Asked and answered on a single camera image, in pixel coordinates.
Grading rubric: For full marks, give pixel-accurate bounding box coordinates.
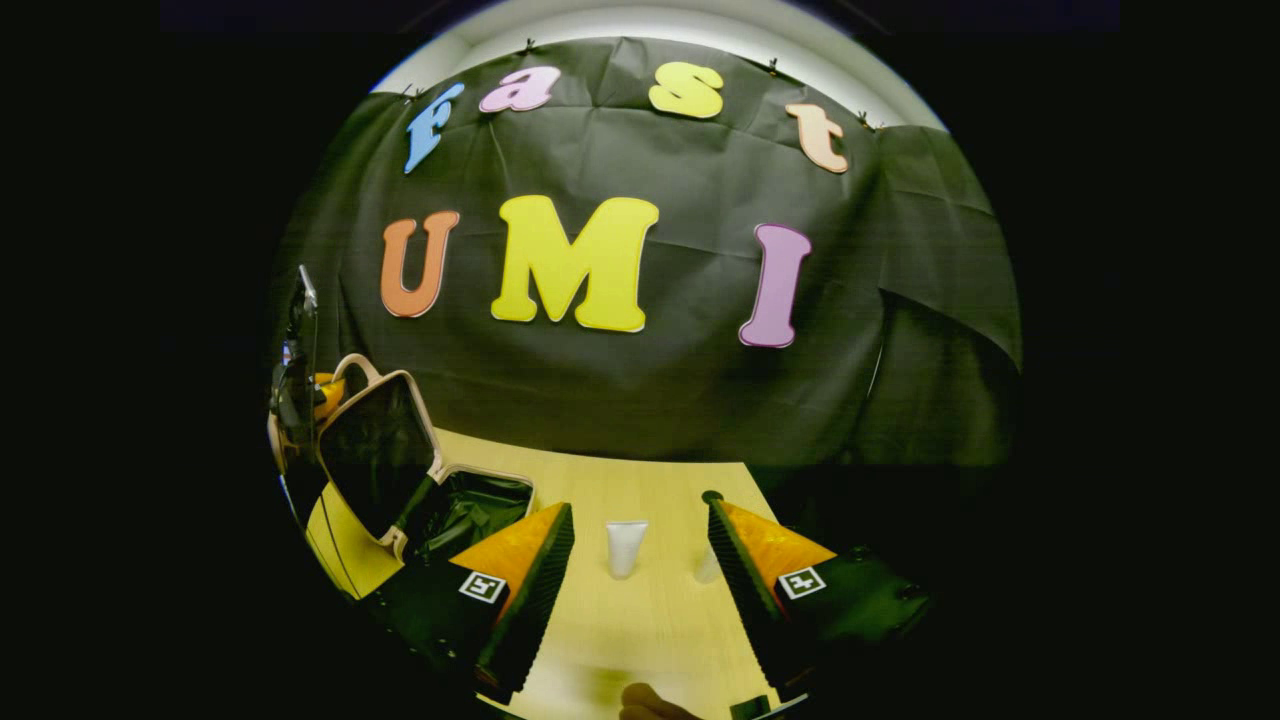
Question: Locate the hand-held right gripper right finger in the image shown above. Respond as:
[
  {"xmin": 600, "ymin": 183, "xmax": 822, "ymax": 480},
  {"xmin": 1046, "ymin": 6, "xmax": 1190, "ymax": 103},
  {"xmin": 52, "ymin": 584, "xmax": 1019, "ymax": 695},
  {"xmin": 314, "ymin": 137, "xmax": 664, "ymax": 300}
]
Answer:
[{"xmin": 704, "ymin": 492, "xmax": 931, "ymax": 701}]

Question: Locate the white skin care tube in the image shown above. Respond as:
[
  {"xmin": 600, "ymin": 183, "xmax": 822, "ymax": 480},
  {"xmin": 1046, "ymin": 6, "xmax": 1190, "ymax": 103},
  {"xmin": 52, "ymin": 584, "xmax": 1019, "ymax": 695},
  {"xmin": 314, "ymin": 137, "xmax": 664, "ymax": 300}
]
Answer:
[{"xmin": 605, "ymin": 520, "xmax": 649, "ymax": 580}]

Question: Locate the black backdrop cloth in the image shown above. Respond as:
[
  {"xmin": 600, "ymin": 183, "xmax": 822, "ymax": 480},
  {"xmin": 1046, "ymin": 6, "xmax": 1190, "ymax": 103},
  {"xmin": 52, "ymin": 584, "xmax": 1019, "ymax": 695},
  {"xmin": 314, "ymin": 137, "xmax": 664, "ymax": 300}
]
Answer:
[{"xmin": 270, "ymin": 37, "xmax": 1023, "ymax": 471}]

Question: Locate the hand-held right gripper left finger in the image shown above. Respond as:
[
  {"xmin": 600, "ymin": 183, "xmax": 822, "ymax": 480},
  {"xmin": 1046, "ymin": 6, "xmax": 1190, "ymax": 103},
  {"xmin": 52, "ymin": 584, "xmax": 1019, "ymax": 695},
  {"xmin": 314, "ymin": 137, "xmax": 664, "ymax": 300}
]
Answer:
[{"xmin": 385, "ymin": 501, "xmax": 577, "ymax": 706}]

